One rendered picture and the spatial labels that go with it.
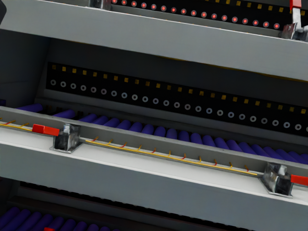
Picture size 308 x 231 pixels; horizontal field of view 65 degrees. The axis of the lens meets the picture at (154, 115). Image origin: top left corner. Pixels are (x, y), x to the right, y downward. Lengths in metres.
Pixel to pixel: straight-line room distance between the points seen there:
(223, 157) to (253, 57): 0.14
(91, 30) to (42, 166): 0.18
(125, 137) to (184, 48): 0.14
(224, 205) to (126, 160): 0.13
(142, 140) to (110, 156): 0.05
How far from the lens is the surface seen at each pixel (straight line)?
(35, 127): 0.27
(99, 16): 0.35
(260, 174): 0.36
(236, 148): 0.39
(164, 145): 0.34
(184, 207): 0.31
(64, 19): 0.37
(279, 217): 0.33
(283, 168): 0.33
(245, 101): 0.48
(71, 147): 0.33
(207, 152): 0.34
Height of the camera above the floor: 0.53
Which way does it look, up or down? 8 degrees up
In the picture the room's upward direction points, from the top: 11 degrees clockwise
